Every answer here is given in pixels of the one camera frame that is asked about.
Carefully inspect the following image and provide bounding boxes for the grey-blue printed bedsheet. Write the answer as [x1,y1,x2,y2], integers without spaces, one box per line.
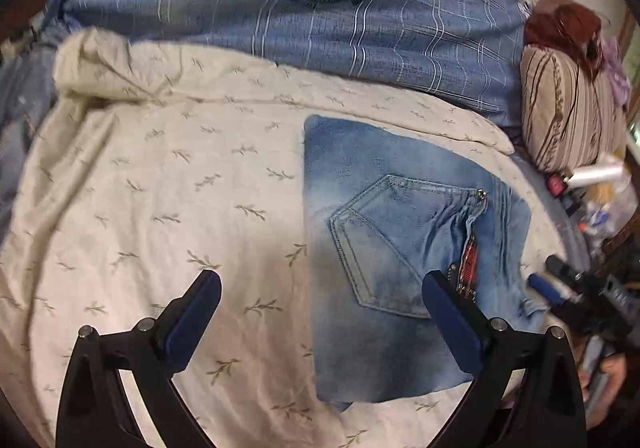
[0,22,61,239]

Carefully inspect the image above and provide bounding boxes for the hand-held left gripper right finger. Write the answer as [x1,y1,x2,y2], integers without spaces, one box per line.
[421,270,587,448]

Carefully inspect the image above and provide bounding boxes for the purple cloth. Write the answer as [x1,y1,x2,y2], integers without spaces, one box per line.
[600,38,633,106]

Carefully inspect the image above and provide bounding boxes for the light blue denim pants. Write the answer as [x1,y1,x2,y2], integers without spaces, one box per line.
[303,115,548,413]

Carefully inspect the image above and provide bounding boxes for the white bottle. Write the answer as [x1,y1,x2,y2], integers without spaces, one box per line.
[565,155,628,189]

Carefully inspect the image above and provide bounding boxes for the brown wooden headboard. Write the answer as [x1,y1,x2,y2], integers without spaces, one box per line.
[0,0,56,53]

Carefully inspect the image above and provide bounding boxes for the red-brown cloth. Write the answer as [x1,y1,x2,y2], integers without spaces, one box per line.
[525,0,603,78]

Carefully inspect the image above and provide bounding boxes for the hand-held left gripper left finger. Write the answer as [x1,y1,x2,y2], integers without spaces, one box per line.
[56,269,222,448]

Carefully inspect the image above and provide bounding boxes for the person's right hand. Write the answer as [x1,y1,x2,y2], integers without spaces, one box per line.
[575,338,631,431]

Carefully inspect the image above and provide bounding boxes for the beige brown striped pillow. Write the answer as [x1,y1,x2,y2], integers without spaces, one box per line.
[520,45,628,173]

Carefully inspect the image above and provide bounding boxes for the clear plastic bag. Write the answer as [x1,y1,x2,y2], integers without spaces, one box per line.
[567,178,640,249]

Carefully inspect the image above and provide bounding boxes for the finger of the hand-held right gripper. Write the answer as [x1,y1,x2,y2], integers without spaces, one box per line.
[527,274,576,309]
[545,255,590,287]

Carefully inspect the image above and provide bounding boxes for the cream leaf-print blanket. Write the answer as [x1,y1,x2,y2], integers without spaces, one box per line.
[0,26,566,448]

